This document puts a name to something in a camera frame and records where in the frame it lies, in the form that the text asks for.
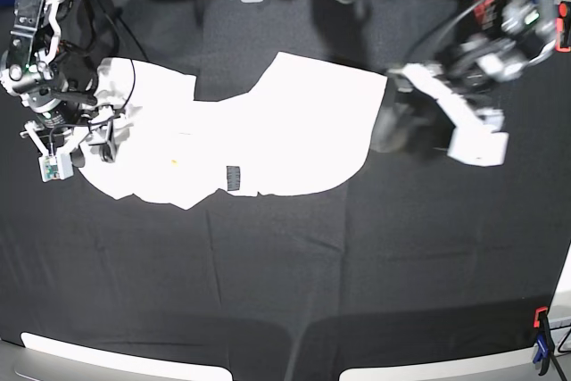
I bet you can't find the white printed t-shirt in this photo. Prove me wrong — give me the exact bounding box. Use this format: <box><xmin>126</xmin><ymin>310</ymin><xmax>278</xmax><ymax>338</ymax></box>
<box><xmin>81</xmin><ymin>52</ymin><xmax>387</xmax><ymax>210</ymax></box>

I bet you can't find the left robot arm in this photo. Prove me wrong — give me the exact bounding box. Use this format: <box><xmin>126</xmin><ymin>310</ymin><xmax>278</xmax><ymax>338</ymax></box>
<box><xmin>389</xmin><ymin>0</ymin><xmax>558</xmax><ymax>167</ymax></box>

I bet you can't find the black table cloth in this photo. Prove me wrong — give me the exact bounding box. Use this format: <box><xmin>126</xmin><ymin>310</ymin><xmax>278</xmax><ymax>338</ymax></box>
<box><xmin>0</xmin><ymin>0</ymin><xmax>571</xmax><ymax>371</ymax></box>

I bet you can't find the orange blue clamp near right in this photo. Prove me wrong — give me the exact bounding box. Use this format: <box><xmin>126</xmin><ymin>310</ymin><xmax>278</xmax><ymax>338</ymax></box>
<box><xmin>532</xmin><ymin>306</ymin><xmax>554</xmax><ymax>377</ymax></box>

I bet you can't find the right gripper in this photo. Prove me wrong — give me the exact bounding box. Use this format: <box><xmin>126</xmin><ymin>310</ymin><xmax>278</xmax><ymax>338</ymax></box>
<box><xmin>20</xmin><ymin>104</ymin><xmax>131</xmax><ymax>163</ymax></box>

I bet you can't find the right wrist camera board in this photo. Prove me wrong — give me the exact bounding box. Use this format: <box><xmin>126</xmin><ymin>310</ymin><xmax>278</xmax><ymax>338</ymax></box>
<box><xmin>38</xmin><ymin>153</ymin><xmax>74</xmax><ymax>183</ymax></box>

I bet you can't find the orange clamp far right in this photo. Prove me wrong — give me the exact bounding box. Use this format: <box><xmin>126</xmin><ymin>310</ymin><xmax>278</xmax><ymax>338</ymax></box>
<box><xmin>556</xmin><ymin>1</ymin><xmax>571</xmax><ymax>53</ymax></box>

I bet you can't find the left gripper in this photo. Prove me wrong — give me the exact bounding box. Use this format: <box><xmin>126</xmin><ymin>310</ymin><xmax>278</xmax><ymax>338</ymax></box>
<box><xmin>392</xmin><ymin>63</ymin><xmax>509</xmax><ymax>166</ymax></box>

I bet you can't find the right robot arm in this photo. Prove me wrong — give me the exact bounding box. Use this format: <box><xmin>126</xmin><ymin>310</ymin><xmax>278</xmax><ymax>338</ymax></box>
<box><xmin>1</xmin><ymin>0</ymin><xmax>127</xmax><ymax>167</ymax></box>

